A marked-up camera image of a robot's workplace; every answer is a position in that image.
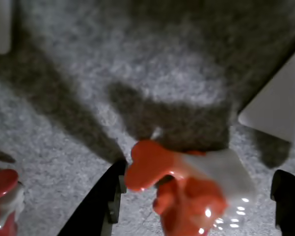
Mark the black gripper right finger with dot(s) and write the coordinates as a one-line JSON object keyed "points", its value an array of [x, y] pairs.
{"points": [[292, 209]]}

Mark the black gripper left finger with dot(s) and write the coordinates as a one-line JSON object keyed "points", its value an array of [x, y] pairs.
{"points": [[95, 209]]}

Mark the orange shrimp sushi toy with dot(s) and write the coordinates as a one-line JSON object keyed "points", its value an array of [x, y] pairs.
{"points": [[186, 201]]}

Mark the red tuna sushi toy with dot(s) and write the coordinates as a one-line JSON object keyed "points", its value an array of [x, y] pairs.
{"points": [[2, 186]]}

